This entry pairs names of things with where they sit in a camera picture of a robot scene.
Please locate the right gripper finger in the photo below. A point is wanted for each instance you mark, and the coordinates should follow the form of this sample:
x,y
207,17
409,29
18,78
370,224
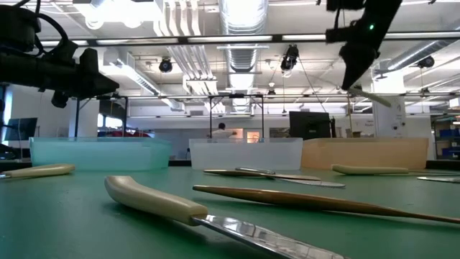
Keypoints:
x,y
355,64

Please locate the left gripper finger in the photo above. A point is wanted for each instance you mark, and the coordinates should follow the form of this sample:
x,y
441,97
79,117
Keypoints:
x,y
93,81

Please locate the silver metal knife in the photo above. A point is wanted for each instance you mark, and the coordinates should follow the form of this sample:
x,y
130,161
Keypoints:
x,y
316,183
442,179

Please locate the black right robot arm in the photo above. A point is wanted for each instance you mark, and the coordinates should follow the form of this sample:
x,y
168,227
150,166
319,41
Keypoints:
x,y
345,4

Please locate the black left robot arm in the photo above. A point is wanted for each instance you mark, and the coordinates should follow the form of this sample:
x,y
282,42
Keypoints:
x,y
14,28

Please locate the red object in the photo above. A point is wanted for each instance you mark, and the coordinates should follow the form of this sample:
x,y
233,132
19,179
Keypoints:
x,y
122,134

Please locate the white building pillar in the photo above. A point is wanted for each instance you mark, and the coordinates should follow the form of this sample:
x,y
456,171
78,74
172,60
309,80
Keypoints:
x,y
390,122

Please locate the teal translucent plastic bin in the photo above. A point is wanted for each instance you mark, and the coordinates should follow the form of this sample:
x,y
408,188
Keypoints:
x,y
100,154

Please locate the black computer monitor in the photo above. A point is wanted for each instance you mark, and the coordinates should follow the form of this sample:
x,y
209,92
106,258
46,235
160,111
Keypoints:
x,y
309,126

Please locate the orange translucent plastic bin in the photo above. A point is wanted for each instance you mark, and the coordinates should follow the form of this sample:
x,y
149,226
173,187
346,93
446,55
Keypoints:
x,y
363,154

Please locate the white ceiling pipes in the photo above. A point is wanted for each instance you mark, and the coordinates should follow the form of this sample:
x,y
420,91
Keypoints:
x,y
190,61

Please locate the shelf with blue bins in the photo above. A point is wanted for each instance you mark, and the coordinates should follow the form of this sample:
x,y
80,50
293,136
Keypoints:
x,y
449,134

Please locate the green table mat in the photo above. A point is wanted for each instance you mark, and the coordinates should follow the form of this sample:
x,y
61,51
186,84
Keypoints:
x,y
72,216

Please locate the person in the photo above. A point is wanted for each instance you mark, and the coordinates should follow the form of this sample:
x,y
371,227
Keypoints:
x,y
221,134

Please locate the clear translucent plastic bin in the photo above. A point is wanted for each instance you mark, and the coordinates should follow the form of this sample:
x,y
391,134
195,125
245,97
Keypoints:
x,y
248,154

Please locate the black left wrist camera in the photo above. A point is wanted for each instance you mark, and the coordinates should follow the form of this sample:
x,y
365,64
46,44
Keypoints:
x,y
63,52

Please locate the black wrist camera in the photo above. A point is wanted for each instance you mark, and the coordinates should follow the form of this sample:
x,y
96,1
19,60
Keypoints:
x,y
339,35
63,52

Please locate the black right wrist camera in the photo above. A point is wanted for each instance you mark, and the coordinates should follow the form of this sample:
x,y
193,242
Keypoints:
x,y
339,35

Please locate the black workstation frame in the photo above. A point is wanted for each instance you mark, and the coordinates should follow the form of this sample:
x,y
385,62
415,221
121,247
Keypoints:
x,y
77,118
210,115

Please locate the white rectangular air duct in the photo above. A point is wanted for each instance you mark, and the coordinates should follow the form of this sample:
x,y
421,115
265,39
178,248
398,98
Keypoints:
x,y
136,77

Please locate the round silver air duct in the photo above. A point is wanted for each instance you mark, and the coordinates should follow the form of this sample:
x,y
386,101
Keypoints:
x,y
413,57

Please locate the dark wall monitor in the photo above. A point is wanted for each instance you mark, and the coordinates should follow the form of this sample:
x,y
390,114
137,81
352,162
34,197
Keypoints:
x,y
21,129

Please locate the ribbed silver ventilation duct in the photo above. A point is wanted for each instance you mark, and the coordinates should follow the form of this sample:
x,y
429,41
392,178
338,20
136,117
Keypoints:
x,y
242,57

